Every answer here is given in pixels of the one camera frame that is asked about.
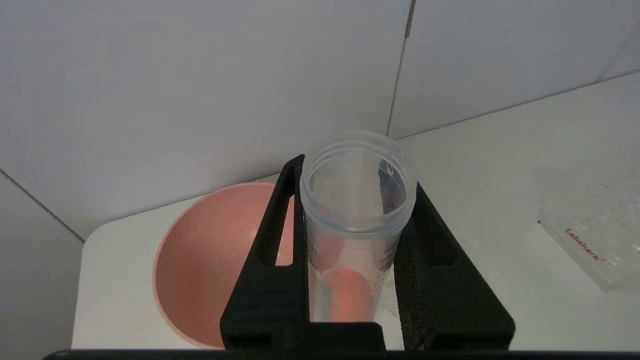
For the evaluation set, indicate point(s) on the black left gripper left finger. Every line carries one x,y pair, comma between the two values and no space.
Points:
265,295

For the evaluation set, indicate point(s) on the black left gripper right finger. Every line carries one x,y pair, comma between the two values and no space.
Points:
440,300

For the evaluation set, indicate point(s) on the test tube with red pigment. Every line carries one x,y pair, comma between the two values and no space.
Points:
350,280

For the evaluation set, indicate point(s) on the clear acrylic test tube rack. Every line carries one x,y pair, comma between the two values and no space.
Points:
595,235

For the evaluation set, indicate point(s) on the pink bowl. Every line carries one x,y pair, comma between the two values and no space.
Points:
210,260

